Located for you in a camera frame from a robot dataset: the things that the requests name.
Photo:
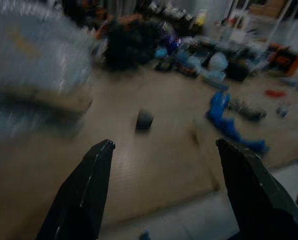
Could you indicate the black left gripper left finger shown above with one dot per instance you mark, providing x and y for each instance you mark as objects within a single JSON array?
[{"x": 79, "y": 195}]

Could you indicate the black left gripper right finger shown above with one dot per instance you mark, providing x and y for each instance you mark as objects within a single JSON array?
[{"x": 259, "y": 197}]

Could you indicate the dark crumpled trash piece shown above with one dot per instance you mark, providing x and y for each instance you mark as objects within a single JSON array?
[{"x": 247, "y": 108}]

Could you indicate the big black rubbish bag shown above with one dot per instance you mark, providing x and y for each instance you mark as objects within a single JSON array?
[{"x": 129, "y": 47}]

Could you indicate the large brown cardboard mat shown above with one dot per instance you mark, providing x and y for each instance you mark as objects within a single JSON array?
[{"x": 144, "y": 155}]

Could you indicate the blue plastic bag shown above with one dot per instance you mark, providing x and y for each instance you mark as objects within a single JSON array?
[{"x": 224, "y": 117}]

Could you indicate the small clear plastic cup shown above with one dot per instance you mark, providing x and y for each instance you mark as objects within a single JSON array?
[{"x": 282, "y": 109}]

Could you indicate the small dark cube box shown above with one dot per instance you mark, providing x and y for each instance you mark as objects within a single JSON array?
[{"x": 144, "y": 120}]

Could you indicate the red plastic scrap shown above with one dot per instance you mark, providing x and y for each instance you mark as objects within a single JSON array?
[{"x": 275, "y": 93}]

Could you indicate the large clear plastic bag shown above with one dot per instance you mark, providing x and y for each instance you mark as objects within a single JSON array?
[{"x": 34, "y": 70}]

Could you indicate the light blue round bag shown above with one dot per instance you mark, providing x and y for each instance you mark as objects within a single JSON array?
[{"x": 218, "y": 62}]

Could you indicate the orange and black tool bag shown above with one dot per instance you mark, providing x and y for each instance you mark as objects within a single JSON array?
[{"x": 285, "y": 58}]

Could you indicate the white metal shelf rack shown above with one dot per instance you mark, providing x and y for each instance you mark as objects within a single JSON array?
[{"x": 254, "y": 22}]

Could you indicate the yellow bottle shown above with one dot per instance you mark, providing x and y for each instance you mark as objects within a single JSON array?
[{"x": 201, "y": 17}]

